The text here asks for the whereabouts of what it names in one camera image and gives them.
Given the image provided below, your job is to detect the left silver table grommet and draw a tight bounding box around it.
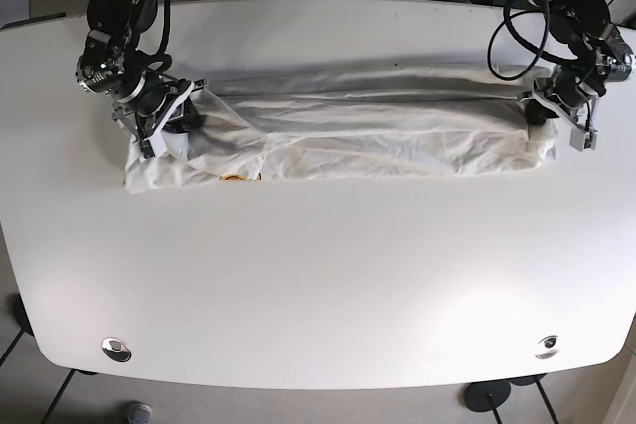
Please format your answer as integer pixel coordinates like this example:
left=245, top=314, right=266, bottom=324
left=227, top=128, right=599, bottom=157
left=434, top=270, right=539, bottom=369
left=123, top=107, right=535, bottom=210
left=101, top=337, right=132, bottom=363

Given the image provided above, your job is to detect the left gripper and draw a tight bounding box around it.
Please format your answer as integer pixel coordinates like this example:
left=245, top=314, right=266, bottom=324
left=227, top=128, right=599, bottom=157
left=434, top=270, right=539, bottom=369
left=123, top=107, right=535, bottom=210
left=518, top=77, right=599, bottom=130

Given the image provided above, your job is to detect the white printed T-shirt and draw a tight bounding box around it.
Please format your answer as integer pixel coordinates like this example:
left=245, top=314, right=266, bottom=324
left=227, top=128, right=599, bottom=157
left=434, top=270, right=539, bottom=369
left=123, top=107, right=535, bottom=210
left=123, top=64, right=558, bottom=194

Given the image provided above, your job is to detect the right silver table grommet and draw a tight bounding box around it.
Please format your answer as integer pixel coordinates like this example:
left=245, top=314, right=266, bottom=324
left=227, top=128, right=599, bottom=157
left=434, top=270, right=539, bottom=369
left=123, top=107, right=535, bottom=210
left=534, top=335, right=560, bottom=360

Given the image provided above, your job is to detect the silver table grommet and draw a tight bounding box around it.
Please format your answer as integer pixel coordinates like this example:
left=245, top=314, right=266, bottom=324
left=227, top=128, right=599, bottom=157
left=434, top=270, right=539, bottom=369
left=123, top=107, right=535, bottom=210
left=101, top=337, right=132, bottom=363
left=534, top=335, right=560, bottom=360

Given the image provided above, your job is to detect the black round stand base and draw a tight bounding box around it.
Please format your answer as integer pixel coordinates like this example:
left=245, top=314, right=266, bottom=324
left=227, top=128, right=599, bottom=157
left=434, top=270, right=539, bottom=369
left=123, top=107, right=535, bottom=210
left=463, top=380, right=511, bottom=413

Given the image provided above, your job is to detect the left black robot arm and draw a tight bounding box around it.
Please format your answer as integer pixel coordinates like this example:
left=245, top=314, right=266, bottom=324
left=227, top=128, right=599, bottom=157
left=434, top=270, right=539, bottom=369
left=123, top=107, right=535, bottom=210
left=488, top=0, right=635, bottom=133

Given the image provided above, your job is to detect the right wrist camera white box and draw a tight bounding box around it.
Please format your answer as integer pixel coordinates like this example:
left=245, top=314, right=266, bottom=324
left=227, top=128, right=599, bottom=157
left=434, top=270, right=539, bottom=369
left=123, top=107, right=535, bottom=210
left=134, top=131, right=167, bottom=162

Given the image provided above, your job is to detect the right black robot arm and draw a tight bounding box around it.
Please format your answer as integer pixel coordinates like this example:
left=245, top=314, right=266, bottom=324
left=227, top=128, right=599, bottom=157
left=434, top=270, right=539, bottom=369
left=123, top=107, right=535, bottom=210
left=76, top=0, right=204, bottom=157

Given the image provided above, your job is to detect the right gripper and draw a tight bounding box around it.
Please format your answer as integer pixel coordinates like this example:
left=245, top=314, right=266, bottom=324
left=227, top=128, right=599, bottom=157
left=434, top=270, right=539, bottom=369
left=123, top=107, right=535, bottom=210
left=112, top=76, right=207, bottom=143

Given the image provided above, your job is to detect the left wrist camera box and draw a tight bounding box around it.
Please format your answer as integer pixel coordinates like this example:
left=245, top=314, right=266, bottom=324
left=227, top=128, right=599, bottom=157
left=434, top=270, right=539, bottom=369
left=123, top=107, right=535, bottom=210
left=569, top=128, right=597, bottom=151

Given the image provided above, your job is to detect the grey shoe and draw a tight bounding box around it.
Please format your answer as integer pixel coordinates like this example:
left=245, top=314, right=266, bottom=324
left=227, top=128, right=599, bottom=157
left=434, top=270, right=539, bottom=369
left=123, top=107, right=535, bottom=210
left=126, top=402, right=152, bottom=424

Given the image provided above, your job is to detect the black table leg left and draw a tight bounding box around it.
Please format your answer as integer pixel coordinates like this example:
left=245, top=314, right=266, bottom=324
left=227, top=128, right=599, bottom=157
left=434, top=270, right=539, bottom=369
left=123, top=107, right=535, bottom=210
left=0, top=295, right=34, bottom=366

